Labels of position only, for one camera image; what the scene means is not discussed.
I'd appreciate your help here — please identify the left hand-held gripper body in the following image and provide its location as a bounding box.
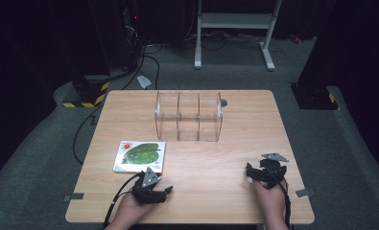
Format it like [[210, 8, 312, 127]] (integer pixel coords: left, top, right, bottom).
[[131, 166, 168, 206]]

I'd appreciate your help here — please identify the white floor tape patch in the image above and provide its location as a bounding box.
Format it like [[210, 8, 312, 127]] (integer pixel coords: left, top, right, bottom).
[[135, 75, 153, 90]]

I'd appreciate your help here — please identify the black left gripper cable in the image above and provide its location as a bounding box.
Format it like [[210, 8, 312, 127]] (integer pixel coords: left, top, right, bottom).
[[102, 172, 147, 230]]

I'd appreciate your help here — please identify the black stand base yellow mark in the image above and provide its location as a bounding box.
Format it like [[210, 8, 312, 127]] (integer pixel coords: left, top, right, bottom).
[[290, 82, 342, 111]]

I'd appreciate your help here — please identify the green leaf picture book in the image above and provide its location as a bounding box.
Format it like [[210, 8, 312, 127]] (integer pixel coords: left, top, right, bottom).
[[112, 140, 167, 174]]

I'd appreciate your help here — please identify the grey tape strip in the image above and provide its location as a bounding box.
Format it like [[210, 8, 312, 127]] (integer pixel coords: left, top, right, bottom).
[[295, 188, 317, 198], [63, 192, 85, 202]]

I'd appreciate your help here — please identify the black floor cable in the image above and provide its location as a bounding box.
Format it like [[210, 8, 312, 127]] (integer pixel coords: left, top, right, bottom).
[[72, 41, 162, 166]]

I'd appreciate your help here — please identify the clear acrylic divided rack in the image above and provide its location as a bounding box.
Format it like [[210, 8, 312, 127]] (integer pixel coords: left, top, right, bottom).
[[154, 90, 224, 143]]

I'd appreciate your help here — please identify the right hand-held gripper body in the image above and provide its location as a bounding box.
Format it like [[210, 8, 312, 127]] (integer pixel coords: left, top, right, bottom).
[[252, 152, 290, 190]]

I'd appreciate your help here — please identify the white metal stand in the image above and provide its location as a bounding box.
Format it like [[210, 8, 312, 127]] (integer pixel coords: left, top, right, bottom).
[[193, 0, 283, 72]]

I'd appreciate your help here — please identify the black yellow striped stand base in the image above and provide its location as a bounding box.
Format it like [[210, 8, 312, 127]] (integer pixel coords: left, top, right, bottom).
[[61, 75, 110, 109]]

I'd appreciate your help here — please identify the dark equipment rack with wires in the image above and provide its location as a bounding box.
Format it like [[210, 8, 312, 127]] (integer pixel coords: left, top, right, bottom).
[[119, 0, 148, 73]]

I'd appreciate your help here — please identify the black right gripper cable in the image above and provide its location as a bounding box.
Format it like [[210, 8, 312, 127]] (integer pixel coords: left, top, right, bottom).
[[270, 172, 292, 230]]

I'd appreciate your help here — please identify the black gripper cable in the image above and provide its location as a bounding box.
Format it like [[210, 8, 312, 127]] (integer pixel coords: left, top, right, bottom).
[[102, 172, 147, 230], [270, 172, 292, 230]]

